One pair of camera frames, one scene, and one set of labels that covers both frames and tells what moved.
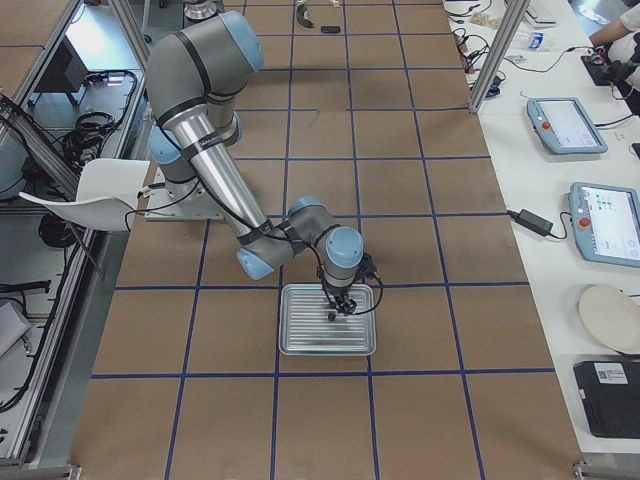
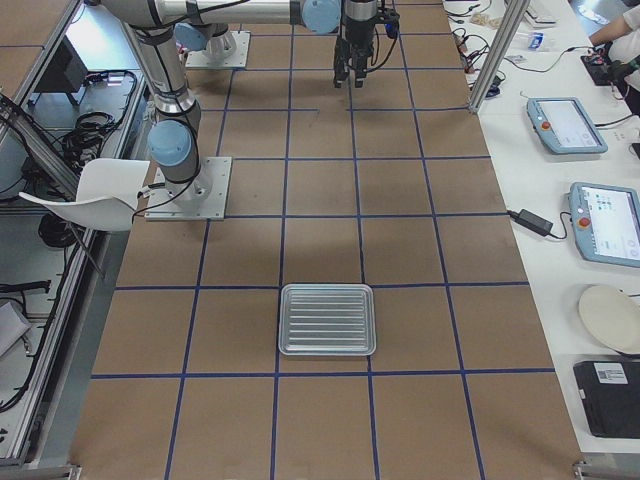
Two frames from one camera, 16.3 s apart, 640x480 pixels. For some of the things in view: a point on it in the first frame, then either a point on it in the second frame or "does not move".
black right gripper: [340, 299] -> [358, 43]
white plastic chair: [107, 197] does not move
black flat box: [611, 394] does not move
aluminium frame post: [515, 11] does not move
